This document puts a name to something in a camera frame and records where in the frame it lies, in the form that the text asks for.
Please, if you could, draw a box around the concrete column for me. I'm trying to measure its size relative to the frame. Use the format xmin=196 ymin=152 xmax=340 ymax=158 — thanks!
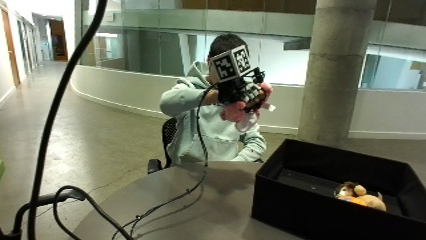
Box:
xmin=297 ymin=0 xmax=379 ymax=148

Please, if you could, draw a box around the white marker cube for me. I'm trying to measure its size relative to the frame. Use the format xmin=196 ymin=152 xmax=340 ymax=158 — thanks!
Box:
xmin=210 ymin=44 xmax=253 ymax=84

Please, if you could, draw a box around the black looped cable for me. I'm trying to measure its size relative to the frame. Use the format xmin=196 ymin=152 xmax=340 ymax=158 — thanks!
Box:
xmin=0 ymin=185 xmax=136 ymax=240

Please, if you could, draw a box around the thick black cable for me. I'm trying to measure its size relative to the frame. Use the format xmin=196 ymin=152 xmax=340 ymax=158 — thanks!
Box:
xmin=27 ymin=0 xmax=110 ymax=240

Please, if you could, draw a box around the the person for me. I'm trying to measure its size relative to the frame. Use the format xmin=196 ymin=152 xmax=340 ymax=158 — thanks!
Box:
xmin=159 ymin=33 xmax=268 ymax=166

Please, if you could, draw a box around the black office chair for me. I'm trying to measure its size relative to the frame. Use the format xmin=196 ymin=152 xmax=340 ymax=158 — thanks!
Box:
xmin=147 ymin=117 xmax=179 ymax=175

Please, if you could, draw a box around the thin black glove cable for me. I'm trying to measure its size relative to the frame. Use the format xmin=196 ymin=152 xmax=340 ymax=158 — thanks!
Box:
xmin=111 ymin=81 xmax=223 ymax=240

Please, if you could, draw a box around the black fabric box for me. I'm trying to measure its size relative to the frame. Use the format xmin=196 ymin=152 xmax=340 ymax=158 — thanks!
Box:
xmin=251 ymin=138 xmax=426 ymax=240

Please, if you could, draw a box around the pink soft toy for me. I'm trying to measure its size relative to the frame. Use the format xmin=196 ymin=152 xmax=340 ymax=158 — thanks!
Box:
xmin=220 ymin=82 xmax=277 ymax=133

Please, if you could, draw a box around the tan lion soft toy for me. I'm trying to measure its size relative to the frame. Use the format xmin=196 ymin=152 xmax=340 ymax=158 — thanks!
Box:
xmin=335 ymin=181 xmax=388 ymax=212

